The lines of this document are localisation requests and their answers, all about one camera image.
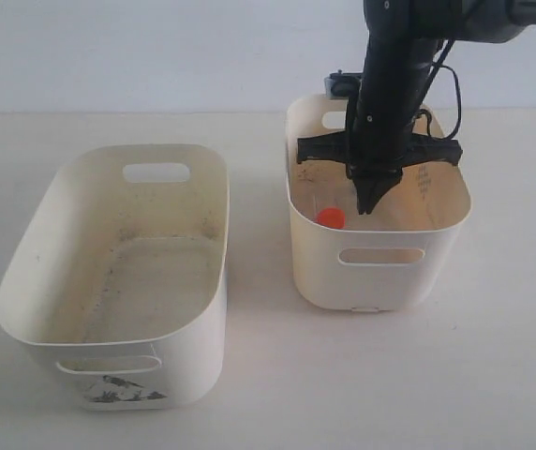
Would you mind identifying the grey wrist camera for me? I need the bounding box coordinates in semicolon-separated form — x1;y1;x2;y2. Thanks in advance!
324;69;362;99

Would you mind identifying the orange-capped clear tube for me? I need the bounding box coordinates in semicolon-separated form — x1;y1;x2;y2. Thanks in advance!
313;189;346;230

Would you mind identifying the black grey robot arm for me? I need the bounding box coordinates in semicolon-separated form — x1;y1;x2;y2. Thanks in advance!
296;0;536;215

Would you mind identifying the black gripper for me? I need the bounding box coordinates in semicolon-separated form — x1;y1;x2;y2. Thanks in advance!
295;55;465;216

